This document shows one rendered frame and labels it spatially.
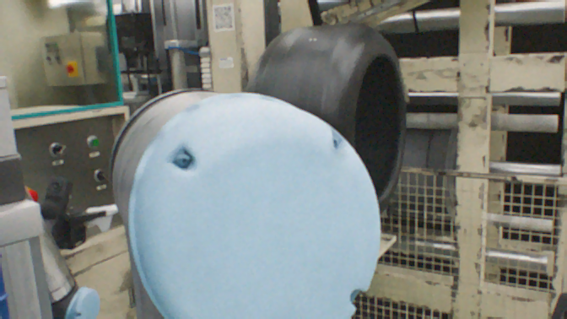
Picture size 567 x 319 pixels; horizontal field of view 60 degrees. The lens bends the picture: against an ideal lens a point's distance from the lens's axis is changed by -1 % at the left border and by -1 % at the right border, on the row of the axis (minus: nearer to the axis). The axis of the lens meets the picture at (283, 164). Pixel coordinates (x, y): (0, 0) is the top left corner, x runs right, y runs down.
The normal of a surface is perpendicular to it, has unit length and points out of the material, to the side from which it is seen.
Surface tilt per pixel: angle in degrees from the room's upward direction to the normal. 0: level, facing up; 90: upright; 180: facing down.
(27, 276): 90
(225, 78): 90
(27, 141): 90
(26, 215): 90
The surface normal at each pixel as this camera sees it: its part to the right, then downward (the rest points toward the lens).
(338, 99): 0.22, -0.10
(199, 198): 0.40, 0.04
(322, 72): -0.19, -0.38
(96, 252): 0.86, 0.07
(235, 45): -0.51, 0.20
